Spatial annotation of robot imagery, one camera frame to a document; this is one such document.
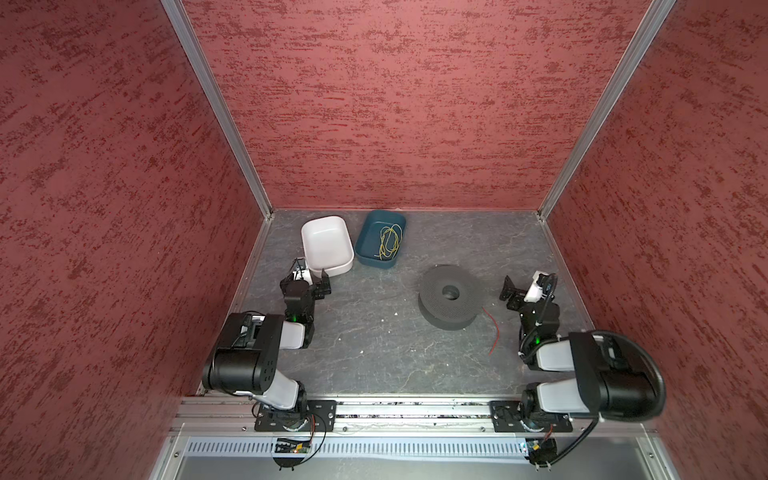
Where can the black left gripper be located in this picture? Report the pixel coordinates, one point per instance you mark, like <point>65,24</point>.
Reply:
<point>321,287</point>

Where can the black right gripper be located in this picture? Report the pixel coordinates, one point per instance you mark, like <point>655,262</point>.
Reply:
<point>508,289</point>

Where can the black cable spool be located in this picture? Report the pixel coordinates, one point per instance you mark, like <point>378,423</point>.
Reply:
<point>449,297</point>

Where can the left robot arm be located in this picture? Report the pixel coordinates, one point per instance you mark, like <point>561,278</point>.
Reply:
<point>244,359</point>

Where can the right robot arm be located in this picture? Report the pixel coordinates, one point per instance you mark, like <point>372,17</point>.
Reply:
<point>610,377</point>

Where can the white plastic tray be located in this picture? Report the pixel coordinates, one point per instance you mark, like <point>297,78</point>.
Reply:
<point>327,246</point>

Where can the teal plastic tray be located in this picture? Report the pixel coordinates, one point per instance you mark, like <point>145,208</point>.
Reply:
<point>380,239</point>

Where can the right base circuit board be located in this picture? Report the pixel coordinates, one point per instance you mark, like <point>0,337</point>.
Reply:
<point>541,453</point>

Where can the base circuit board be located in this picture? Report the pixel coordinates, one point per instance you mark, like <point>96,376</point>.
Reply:
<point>290,453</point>
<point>541,453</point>

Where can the left base circuit board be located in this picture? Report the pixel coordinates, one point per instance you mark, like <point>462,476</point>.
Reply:
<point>290,453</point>

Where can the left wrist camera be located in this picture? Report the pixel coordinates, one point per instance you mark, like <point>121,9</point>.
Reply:
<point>300,271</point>

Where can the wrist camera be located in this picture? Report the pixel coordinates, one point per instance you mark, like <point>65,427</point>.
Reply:
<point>542,286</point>
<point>300,271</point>

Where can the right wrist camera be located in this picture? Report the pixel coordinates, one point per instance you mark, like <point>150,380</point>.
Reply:
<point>542,286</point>

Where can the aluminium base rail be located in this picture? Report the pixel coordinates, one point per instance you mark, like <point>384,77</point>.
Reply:
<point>438,428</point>

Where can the left aluminium corner post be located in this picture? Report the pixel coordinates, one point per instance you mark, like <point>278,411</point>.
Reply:
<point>184,31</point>

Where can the aluminium corner post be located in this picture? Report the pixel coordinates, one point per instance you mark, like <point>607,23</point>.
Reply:
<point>647,30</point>
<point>184,31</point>

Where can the right aluminium corner post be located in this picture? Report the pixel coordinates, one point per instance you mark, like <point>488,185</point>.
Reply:
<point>647,30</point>

